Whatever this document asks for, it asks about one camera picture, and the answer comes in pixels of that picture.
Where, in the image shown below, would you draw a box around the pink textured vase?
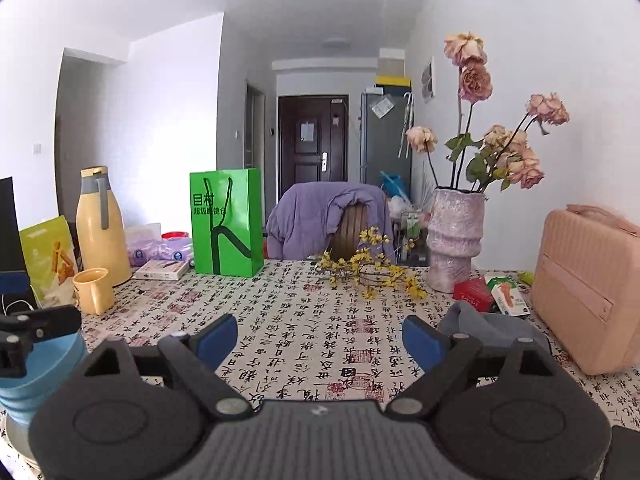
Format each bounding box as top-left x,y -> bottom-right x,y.
426,188 -> 485,294

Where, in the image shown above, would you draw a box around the purple jacket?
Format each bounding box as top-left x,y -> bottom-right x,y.
266,181 -> 396,262

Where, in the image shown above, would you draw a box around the black paper bag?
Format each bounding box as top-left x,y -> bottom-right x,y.
0,177 -> 26,272

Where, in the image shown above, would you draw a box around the cream plate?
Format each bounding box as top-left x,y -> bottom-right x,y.
4,414 -> 39,468

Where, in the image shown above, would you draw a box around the grey purple cloth pouch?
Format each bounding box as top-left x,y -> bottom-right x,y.
437,300 -> 551,353

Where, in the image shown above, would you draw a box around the dark entrance door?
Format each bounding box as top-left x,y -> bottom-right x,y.
278,96 -> 348,194

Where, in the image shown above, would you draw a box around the yellow mug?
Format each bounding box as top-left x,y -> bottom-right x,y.
73,268 -> 115,315

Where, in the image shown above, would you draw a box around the blue bowl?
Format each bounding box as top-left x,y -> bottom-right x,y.
0,332 -> 88,427

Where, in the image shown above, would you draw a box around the green white snack pack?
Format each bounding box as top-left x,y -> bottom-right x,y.
485,273 -> 530,318

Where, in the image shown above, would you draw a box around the yellow thermos jug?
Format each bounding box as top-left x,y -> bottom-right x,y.
76,166 -> 131,286

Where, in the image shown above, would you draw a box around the grey refrigerator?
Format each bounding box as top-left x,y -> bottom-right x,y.
359,86 -> 412,196

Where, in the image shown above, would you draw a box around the wooden chair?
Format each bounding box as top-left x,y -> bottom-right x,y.
329,203 -> 369,261

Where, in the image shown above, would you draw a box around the dried pink roses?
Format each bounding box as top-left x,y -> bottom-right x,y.
405,32 -> 570,194

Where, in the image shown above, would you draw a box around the black phone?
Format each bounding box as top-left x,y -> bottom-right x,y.
600,426 -> 640,480

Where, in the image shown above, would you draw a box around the white book box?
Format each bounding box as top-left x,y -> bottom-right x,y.
132,260 -> 190,282

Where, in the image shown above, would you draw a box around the green paper shopping bag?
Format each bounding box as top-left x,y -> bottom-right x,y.
190,168 -> 264,278

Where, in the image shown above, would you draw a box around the yellow box on fridge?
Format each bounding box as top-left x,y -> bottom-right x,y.
375,76 -> 411,88

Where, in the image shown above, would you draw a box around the purple tissue pack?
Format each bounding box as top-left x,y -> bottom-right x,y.
125,223 -> 193,268

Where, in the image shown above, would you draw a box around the yellow flower branch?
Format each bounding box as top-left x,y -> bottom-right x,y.
317,226 -> 428,300

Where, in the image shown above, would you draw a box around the red small box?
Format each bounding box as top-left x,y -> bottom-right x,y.
452,278 -> 495,312

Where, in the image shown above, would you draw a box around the pink small suitcase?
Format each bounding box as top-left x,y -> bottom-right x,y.
530,204 -> 639,376

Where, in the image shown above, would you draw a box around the white cable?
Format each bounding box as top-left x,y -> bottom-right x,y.
0,291 -> 34,317

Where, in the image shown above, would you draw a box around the yellow snack package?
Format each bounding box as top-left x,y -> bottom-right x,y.
20,216 -> 78,307

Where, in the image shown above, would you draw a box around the calligraphy print tablecloth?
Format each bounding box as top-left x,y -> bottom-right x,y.
0,258 -> 640,480

